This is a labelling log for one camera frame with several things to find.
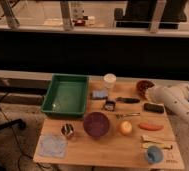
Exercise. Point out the orange carrot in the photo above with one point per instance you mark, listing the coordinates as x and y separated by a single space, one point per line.
150 127

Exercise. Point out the yellow apple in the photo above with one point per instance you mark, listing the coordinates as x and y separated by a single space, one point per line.
125 128

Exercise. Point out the blue round cup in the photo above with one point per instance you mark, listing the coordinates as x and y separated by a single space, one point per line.
154 155

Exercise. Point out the black rectangular remote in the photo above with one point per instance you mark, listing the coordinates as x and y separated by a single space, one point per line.
153 108

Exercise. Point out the shiny metal cup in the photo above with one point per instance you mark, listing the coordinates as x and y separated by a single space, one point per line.
67 130

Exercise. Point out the red bowl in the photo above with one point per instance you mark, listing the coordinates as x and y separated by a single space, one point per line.
137 86

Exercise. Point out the black handled knife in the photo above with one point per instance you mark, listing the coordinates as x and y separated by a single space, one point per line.
127 100

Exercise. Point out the light blue cloth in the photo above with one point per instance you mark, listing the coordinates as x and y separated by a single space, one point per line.
52 146

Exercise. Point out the metal tongs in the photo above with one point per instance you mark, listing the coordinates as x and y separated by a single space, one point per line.
119 116

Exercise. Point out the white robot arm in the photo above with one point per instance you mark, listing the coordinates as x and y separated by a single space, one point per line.
175 98

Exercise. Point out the blue sponge block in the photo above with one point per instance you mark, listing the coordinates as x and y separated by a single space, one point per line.
99 94

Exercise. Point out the dark purple grapes bunch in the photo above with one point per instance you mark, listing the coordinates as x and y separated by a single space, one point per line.
144 86

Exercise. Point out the small black box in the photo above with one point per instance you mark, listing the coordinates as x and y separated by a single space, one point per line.
109 105

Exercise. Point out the purple bowl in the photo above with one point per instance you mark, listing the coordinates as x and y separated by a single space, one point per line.
96 124

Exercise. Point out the white plastic cup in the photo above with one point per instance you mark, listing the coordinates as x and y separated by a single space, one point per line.
109 81

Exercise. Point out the green plastic tray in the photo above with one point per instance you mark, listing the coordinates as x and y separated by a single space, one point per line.
66 96

